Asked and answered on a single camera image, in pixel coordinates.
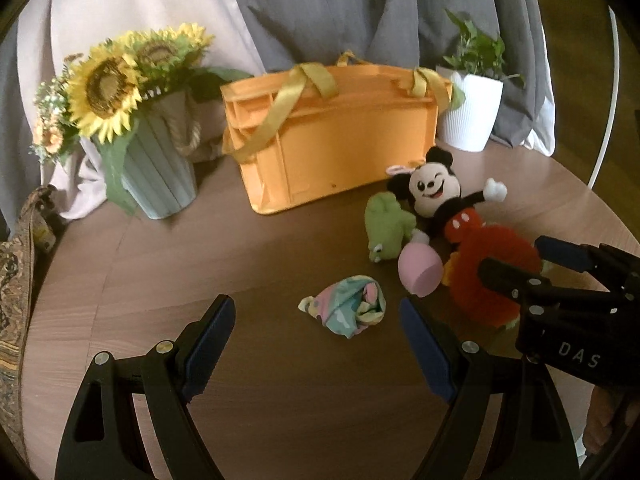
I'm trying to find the orange plastic storage box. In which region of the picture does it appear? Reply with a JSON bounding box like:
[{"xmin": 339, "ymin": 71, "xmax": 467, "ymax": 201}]
[{"xmin": 220, "ymin": 51, "xmax": 455, "ymax": 217}]

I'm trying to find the white ribbed plant pot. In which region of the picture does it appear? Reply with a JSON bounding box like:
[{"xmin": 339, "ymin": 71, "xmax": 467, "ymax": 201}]
[{"xmin": 435, "ymin": 64, "xmax": 504, "ymax": 153}]

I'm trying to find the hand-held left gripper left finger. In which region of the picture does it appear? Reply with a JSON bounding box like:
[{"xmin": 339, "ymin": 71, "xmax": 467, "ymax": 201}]
[{"xmin": 54, "ymin": 294, "xmax": 237, "ymax": 480}]

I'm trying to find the patterned woven cloth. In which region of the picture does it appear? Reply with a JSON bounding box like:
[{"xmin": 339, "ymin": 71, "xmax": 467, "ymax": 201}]
[{"xmin": 0, "ymin": 185, "xmax": 68, "ymax": 461}]

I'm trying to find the green frog plush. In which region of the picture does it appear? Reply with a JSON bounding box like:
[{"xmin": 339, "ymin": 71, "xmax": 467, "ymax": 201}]
[{"xmin": 363, "ymin": 191, "xmax": 431, "ymax": 265}]

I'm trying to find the pastel patterned cloth bundle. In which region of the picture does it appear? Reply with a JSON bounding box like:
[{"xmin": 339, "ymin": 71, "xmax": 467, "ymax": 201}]
[{"xmin": 298, "ymin": 274, "xmax": 388, "ymax": 339}]

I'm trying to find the artificial sunflower bouquet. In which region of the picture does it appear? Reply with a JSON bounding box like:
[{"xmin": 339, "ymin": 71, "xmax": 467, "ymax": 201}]
[{"xmin": 27, "ymin": 22, "xmax": 253, "ymax": 216}]

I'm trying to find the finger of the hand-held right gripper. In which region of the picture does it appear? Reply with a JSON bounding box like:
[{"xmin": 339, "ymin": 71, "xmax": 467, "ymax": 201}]
[
  {"xmin": 534, "ymin": 234, "xmax": 640, "ymax": 295},
  {"xmin": 476, "ymin": 257, "xmax": 568, "ymax": 307}
]

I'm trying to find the red fluffy plush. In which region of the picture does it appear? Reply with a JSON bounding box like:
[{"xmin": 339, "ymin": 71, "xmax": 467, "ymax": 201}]
[{"xmin": 442, "ymin": 223, "xmax": 548, "ymax": 332}]

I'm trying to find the pale beige curtain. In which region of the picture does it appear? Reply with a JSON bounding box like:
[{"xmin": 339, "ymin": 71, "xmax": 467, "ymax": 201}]
[{"xmin": 37, "ymin": 0, "xmax": 281, "ymax": 221}]

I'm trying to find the pink round plush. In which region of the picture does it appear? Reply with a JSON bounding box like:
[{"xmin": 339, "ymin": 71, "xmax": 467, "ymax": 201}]
[{"xmin": 398, "ymin": 242, "xmax": 444, "ymax": 296}]

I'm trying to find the green leafy plant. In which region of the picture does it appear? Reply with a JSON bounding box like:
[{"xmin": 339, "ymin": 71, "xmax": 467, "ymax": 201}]
[{"xmin": 442, "ymin": 8, "xmax": 527, "ymax": 111}]

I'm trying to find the green ribbed vase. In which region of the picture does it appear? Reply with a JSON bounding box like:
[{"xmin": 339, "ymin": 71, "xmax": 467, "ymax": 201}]
[{"xmin": 90, "ymin": 91, "xmax": 199, "ymax": 221}]

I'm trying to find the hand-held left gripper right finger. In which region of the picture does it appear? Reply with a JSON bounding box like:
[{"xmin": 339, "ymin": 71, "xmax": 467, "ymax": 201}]
[{"xmin": 398, "ymin": 295, "xmax": 583, "ymax": 480}]

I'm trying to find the burlap bag with rope handle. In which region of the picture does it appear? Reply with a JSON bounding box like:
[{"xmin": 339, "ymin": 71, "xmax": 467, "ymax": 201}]
[{"xmin": 170, "ymin": 92, "xmax": 236, "ymax": 163}]

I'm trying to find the person's right hand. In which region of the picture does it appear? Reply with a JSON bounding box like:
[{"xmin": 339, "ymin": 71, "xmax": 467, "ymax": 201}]
[{"xmin": 581, "ymin": 386, "xmax": 635, "ymax": 470}]

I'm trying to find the black and red mouse plush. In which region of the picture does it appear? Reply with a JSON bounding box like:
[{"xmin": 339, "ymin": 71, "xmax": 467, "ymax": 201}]
[{"xmin": 386, "ymin": 147, "xmax": 509, "ymax": 251}]

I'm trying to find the white curved tube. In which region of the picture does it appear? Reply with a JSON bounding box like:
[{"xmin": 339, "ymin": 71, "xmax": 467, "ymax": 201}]
[{"xmin": 587, "ymin": 7, "xmax": 622, "ymax": 191}]

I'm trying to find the grey curtain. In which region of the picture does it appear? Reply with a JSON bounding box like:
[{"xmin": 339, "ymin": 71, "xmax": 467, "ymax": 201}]
[{"xmin": 0, "ymin": 0, "xmax": 558, "ymax": 241}]

